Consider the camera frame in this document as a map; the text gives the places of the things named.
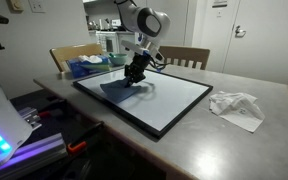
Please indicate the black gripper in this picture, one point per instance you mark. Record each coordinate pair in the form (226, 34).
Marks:
(134, 72)

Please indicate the blue wiping cloth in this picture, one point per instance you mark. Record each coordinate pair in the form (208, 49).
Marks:
(117, 91)

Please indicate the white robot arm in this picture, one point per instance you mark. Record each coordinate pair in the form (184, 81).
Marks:
(152, 26)

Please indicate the black framed whiteboard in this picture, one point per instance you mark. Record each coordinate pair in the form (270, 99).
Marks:
(159, 104)

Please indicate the green bowl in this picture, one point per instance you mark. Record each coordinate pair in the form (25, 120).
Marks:
(118, 59)

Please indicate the blue tissue box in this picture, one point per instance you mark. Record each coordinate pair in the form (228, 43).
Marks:
(84, 65)

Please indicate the light wooden chair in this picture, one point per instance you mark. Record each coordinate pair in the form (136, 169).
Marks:
(62, 54)

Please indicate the dark wooden chair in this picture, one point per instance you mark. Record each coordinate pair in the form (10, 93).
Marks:
(190, 57)

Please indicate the orange black clamp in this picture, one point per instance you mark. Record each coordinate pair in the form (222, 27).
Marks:
(80, 143)

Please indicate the red black clamp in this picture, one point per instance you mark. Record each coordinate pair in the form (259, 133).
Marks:
(54, 109)

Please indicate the crumpled white paper towel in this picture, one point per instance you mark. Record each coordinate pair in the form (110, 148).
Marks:
(237, 108)

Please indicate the beige thermostat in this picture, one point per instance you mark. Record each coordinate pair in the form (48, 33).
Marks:
(16, 5)

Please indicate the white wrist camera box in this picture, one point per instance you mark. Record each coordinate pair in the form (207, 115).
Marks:
(147, 49)

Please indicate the aluminium rail frame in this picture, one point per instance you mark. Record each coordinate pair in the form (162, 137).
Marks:
(28, 158)

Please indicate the silver door handle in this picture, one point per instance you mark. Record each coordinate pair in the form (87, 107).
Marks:
(239, 32)

